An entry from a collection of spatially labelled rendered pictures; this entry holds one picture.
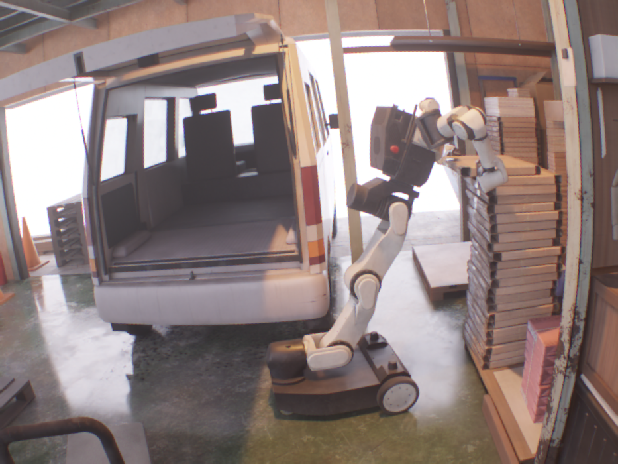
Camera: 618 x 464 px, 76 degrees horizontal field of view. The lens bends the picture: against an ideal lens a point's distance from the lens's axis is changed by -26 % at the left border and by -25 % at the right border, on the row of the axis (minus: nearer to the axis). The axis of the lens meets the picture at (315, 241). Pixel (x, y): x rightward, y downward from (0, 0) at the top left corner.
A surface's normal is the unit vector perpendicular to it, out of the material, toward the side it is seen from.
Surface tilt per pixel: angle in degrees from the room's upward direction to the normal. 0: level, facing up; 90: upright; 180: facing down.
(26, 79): 106
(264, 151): 93
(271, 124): 93
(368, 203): 111
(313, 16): 90
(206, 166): 93
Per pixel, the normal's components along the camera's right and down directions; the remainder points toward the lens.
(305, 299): 0.04, 0.22
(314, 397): -0.18, 0.26
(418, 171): 0.15, 0.42
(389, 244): -0.11, 0.55
